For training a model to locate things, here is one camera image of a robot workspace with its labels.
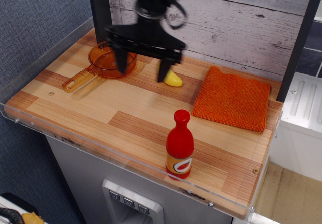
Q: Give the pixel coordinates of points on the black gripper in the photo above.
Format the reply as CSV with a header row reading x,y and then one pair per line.
x,y
146,37

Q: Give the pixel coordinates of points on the orange cloth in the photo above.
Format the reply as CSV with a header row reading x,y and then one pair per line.
x,y
233,100

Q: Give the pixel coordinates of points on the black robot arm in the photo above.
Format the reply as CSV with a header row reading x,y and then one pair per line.
x,y
153,8

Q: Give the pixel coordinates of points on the red hot sauce bottle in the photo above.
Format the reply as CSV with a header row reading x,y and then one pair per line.
x,y
180,146

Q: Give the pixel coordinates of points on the yellow toy banana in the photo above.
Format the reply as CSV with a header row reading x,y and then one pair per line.
x,y
172,79

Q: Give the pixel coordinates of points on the orange transparent toy pan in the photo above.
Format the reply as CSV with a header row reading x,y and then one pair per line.
x,y
103,64

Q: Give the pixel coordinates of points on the grey toy fridge cabinet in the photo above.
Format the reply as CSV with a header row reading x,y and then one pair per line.
x,y
85,173

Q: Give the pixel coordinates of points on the grey dispenser panel with buttons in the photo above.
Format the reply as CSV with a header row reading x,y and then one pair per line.
x,y
127,206

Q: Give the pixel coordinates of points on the white toy sink unit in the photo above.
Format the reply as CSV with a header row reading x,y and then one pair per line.
x,y
297,142

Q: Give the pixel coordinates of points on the yellow object bottom left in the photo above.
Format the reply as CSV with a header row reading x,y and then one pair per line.
x,y
32,218

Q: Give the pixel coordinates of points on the dark left frame post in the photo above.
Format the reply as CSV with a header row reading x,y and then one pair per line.
x,y
101,14

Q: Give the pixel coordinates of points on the dark frame post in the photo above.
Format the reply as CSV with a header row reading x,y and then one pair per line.
x,y
101,14
298,48

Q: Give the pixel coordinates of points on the dark right frame post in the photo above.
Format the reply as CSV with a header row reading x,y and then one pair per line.
x,y
298,48

